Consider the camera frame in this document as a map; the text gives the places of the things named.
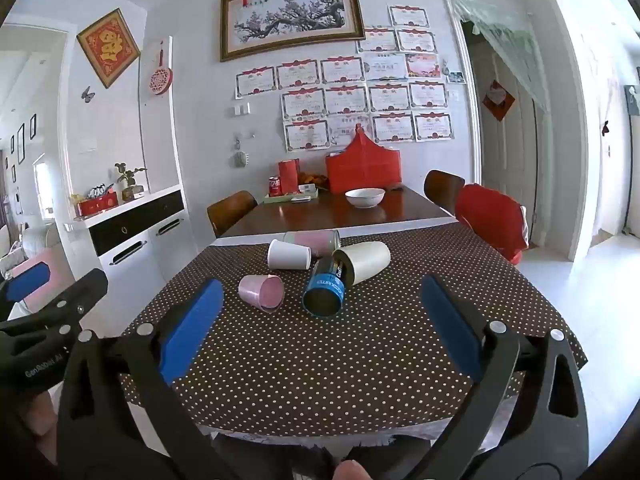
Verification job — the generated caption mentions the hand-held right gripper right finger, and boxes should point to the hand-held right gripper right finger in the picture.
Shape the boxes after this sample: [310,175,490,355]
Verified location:
[420,275,591,480]

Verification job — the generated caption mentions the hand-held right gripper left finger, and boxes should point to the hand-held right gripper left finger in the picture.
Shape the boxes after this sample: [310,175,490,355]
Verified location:
[56,279,236,480]

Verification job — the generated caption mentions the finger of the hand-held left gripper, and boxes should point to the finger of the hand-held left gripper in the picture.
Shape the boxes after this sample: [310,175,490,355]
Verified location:
[0,261,52,313]
[0,268,109,342]

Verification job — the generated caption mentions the pink plastic cup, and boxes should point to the pink plastic cup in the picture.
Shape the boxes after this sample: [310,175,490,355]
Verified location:
[238,274,285,314]

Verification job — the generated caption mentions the cream paper cup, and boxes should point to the cream paper cup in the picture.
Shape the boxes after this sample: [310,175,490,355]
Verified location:
[332,241,392,286]

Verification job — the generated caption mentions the white paper cup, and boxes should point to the white paper cup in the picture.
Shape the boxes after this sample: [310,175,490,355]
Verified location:
[267,239,312,271]

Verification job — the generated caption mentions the blue and black cup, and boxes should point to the blue and black cup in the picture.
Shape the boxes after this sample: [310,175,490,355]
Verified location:
[301,255,348,319]

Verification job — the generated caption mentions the pink and green cup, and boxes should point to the pink and green cup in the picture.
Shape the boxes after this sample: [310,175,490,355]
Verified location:
[283,229,341,257]

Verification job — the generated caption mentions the person's left hand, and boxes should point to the person's left hand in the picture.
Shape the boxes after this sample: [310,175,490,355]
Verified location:
[14,391,59,442]

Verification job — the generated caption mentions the pink cushion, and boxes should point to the pink cushion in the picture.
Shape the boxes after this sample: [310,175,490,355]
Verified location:
[10,247,76,311]

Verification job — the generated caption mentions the white sofa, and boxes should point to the white sofa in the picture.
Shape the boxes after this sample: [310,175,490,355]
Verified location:
[0,222,62,267]

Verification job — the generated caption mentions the white black sideboard cabinet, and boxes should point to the white black sideboard cabinet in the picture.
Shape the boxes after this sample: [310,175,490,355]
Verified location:
[87,185,188,286]

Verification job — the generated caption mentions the red box with decorations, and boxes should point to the red box with decorations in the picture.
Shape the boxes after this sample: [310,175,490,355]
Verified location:
[75,184,119,217]

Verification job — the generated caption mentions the red covered chair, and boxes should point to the red covered chair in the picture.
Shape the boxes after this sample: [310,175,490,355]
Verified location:
[455,184,530,266]

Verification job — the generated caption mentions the brown wooden chair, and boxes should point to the brown wooden chair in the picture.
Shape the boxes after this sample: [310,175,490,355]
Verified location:
[423,170,466,217]
[207,190,259,239]

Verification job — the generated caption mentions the potted plant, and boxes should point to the potted plant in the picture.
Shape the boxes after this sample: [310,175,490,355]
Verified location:
[114,162,148,202]

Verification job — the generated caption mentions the brown polka-dot tablecloth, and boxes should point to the brown polka-dot tablecloth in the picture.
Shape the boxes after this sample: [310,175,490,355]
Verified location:
[120,222,588,448]

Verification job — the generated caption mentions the white bowl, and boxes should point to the white bowl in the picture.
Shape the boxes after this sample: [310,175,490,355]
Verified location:
[345,187,386,209]

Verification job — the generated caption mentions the green tray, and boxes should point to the green tray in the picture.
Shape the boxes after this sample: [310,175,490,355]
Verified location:
[263,189,319,205]

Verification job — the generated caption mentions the white door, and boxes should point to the white door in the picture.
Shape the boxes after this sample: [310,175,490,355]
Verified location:
[470,40,540,248]

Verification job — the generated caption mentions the red fabric bag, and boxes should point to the red fabric bag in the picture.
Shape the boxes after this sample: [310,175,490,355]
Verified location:
[325,124,403,195]

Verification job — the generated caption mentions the red diamond door decoration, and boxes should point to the red diamond door decoration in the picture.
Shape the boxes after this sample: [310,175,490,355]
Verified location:
[482,80,516,122]

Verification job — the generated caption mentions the red round hanging ornament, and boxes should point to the red round hanging ornament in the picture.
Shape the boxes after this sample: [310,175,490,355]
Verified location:
[149,39,174,96]

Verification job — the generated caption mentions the white lace door curtain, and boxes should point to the white lace door curtain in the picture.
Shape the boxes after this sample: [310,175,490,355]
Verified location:
[446,0,551,106]

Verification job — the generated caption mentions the framed plum blossom painting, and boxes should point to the framed plum blossom painting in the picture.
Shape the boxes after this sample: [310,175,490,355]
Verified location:
[219,0,367,63]

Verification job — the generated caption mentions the group of wall certificates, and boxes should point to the group of wall certificates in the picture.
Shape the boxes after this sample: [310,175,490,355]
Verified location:
[235,4,455,153]

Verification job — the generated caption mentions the red gold diamond frame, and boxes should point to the red gold diamond frame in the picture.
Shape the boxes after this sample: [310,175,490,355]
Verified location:
[76,8,141,90]

